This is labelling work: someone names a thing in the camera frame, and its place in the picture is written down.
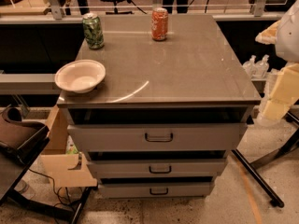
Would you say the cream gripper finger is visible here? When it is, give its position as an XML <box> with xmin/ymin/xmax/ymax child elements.
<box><xmin>255</xmin><ymin>21</ymin><xmax>280</xmax><ymax>45</ymax></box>
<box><xmin>259</xmin><ymin>63</ymin><xmax>299</xmax><ymax>121</ymax></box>

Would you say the orange coke can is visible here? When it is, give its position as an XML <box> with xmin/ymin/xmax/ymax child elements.
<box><xmin>151</xmin><ymin>7</ymin><xmax>168</xmax><ymax>41</ymax></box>

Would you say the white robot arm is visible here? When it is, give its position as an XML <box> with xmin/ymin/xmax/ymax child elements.
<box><xmin>255</xmin><ymin>0</ymin><xmax>299</xmax><ymax>123</ymax></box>

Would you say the green soda can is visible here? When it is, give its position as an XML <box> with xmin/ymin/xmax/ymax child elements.
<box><xmin>82</xmin><ymin>13</ymin><xmax>104</xmax><ymax>49</ymax></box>

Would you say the white paper bowl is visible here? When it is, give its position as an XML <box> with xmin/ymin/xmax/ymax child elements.
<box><xmin>54</xmin><ymin>60</ymin><xmax>106</xmax><ymax>93</ymax></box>

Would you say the black metal stand leg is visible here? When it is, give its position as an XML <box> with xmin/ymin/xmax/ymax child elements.
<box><xmin>232</xmin><ymin>110</ymin><xmax>299</xmax><ymax>209</ymax></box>

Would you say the grey drawer cabinet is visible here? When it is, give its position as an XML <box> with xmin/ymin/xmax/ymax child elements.
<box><xmin>57</xmin><ymin>14</ymin><xmax>260</xmax><ymax>187</ymax></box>

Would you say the bottom grey drawer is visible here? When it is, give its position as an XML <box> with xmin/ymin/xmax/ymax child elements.
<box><xmin>99</xmin><ymin>182</ymin><xmax>214</xmax><ymax>199</ymax></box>

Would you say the grey drawer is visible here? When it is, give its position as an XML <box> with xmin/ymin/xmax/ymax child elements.
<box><xmin>67</xmin><ymin>123</ymin><xmax>247</xmax><ymax>152</ymax></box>
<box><xmin>99</xmin><ymin>182</ymin><xmax>214</xmax><ymax>199</ymax></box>
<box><xmin>87</xmin><ymin>159</ymin><xmax>227</xmax><ymax>179</ymax></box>

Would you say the middle grey drawer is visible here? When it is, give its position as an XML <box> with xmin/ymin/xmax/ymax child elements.
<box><xmin>87</xmin><ymin>159</ymin><xmax>227</xmax><ymax>179</ymax></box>

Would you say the top grey drawer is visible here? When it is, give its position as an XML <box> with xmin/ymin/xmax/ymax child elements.
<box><xmin>67</xmin><ymin>123</ymin><xmax>247</xmax><ymax>152</ymax></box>

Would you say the metal railing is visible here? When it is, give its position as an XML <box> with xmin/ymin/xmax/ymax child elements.
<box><xmin>0</xmin><ymin>0</ymin><xmax>296</xmax><ymax>24</ymax></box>

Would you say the cardboard box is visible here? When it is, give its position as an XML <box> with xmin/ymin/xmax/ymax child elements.
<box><xmin>41</xmin><ymin>105</ymin><xmax>97</xmax><ymax>188</ymax></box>

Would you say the black chair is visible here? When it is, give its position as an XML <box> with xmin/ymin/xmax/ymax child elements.
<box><xmin>0</xmin><ymin>106</ymin><xmax>91</xmax><ymax>224</ymax></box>

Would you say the black cable on floor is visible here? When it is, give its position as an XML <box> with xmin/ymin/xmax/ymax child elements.
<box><xmin>28</xmin><ymin>167</ymin><xmax>82</xmax><ymax>207</ymax></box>

